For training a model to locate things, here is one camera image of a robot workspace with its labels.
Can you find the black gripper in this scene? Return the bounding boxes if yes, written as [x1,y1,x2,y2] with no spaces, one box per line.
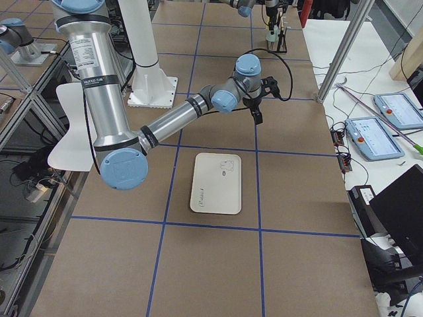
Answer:
[266,7,278,33]
[243,96,263,125]

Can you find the pale green plastic cup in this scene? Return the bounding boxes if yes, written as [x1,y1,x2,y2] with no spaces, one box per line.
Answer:
[266,26,280,44]

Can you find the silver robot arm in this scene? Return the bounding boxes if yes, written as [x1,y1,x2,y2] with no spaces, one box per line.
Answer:
[51,1,264,190]
[221,0,282,32]

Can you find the white rabbit print tray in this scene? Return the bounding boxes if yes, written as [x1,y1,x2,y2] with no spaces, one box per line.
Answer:
[190,153,242,215]

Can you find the near blue teach pendant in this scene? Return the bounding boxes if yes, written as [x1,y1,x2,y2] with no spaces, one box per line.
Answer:
[344,116,405,161]

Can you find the blue teach pendant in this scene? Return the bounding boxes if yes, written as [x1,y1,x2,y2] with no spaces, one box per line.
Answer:
[344,116,405,161]
[373,92,422,130]

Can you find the far blue teach pendant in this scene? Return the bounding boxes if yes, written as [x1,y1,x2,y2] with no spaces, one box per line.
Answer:
[373,92,422,130]

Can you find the black laptop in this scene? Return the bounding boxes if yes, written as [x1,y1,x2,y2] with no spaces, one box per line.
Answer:
[369,164,422,265]

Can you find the white curved chair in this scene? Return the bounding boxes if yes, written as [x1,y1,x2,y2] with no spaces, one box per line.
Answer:
[48,83,93,172]

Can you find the black wire cup rack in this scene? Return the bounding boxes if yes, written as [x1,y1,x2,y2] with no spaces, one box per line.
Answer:
[266,11,288,53]

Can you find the black camera cable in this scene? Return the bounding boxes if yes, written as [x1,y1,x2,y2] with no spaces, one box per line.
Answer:
[198,48,295,116]

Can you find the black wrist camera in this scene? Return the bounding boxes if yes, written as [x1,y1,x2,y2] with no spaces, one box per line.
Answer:
[260,76,282,99]

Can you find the aluminium frame post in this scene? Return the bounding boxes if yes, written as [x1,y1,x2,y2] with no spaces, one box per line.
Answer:
[316,0,375,104]

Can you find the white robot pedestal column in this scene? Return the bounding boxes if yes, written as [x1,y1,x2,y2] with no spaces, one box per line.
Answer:
[118,0,178,108]

